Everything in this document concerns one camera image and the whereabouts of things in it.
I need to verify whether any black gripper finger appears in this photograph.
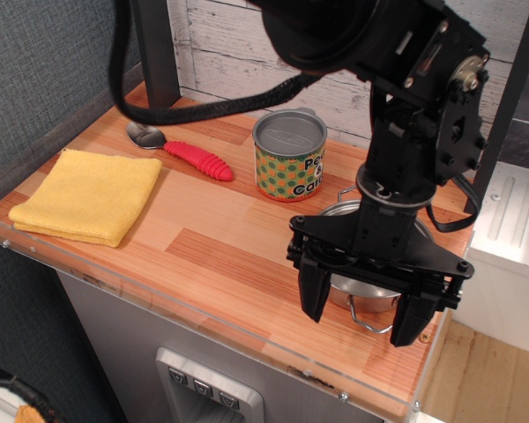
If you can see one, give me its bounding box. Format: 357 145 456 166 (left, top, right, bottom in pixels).
391 293 443 347
298 254 332 323

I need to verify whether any silver dispenser button panel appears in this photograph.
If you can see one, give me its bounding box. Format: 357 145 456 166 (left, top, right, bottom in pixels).
155 347 265 422

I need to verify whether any clear acrylic edge guard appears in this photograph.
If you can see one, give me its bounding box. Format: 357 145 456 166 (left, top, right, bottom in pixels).
0 222 425 422

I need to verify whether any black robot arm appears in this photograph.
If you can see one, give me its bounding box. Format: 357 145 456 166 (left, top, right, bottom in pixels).
260 1 489 347

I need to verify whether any orange object bottom left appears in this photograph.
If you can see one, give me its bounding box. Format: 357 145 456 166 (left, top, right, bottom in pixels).
14 404 47 423

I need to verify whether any red handled metal spoon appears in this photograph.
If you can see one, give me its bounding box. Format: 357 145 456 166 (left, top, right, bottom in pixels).
126 122 234 182

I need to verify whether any peas and carrots can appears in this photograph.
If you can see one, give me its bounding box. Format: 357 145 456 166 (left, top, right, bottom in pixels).
252 108 327 202

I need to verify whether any grey toy fridge cabinet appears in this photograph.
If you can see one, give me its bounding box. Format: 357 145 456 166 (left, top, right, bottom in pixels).
60 272 410 422

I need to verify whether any dark metal frame post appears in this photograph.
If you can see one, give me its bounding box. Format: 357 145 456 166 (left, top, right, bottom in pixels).
473 16 529 199

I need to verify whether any yellow cloth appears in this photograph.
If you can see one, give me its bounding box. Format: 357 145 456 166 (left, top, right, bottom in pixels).
9 149 162 248

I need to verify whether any black braided cable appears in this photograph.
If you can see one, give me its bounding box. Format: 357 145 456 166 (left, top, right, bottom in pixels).
108 0 325 125

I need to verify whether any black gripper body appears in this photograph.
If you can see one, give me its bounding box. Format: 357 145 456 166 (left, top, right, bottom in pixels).
287 195 474 311

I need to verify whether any silver pot with handles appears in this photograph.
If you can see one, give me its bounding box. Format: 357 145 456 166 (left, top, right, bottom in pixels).
318 187 436 335

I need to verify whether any white toy sink unit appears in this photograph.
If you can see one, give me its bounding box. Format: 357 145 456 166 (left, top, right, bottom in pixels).
449 63 529 358

